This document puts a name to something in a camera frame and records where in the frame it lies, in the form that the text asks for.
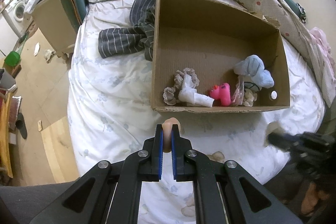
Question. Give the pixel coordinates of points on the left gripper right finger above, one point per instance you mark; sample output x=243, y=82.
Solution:
x=224, y=192

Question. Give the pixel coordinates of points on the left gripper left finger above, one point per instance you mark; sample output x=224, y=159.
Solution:
x=109, y=192

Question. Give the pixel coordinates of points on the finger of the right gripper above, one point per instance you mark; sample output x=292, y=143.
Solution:
x=284, y=142

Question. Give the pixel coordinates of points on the cream scrunchie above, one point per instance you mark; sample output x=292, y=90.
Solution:
x=245, y=94

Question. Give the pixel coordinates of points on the light blue fluffy cloth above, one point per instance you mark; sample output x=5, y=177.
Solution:
x=253, y=67

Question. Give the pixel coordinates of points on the small peach soft object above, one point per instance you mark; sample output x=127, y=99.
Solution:
x=167, y=127

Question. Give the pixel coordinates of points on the white sock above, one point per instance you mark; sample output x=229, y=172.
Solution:
x=189, y=94

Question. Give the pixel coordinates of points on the beige lace scrunchie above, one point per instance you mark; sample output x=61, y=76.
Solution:
x=170, y=94

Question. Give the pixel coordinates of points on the person's right hand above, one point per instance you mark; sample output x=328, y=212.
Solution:
x=312, y=197

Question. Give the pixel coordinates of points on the white floral bed sheet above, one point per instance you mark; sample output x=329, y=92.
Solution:
x=110, y=116

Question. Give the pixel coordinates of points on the black slipper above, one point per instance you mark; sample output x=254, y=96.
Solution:
x=21, y=126

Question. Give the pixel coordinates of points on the brown cardboard box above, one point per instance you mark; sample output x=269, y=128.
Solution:
x=211, y=38

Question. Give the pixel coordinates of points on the wooden chair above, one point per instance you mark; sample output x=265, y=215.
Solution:
x=5, y=136

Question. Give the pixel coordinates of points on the dark striped garment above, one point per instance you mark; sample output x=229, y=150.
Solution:
x=136, y=38

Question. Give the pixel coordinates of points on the beige bedside cabinet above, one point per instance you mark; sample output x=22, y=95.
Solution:
x=54, y=24

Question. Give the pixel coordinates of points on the white washing machine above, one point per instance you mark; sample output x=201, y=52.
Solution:
x=13, y=12

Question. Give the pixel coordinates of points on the pink garment by wall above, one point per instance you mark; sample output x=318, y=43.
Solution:
x=321, y=39

